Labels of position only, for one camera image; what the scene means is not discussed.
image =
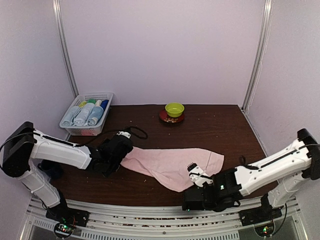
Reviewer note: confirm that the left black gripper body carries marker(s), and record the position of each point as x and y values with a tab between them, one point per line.
105	141

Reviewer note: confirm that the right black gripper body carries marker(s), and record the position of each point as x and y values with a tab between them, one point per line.
214	208

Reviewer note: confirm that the blue polka dot towel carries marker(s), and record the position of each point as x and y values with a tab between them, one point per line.
95	116

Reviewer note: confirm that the pink towel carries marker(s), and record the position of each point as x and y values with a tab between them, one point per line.
169	166

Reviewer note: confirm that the red floral plate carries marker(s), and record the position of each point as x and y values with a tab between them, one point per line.
169	119

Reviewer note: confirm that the green plastic bowl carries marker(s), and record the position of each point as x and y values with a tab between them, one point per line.
174	109

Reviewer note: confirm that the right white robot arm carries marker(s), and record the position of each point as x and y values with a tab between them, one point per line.
291	166

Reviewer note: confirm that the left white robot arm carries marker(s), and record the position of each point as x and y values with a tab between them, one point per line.
26	144

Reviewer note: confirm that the white plastic basket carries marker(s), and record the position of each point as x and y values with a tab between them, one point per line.
87	130

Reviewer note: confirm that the light blue rolled towel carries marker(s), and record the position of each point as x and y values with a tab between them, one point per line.
77	116

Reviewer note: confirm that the dark blue rolled towel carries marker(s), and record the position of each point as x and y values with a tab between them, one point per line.
104	104

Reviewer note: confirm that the dark blue mug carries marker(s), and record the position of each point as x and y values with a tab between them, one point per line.
52	169

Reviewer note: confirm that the white rolled towel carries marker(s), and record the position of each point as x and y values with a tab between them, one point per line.
98	103

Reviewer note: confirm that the green rolled towel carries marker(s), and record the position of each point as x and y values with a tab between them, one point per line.
93	101

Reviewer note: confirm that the yellow rolled towel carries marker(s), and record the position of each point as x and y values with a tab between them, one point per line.
82	104

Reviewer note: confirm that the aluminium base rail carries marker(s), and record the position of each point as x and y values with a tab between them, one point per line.
115	222

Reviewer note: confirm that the right aluminium frame post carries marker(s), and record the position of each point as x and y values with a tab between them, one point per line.
261	48

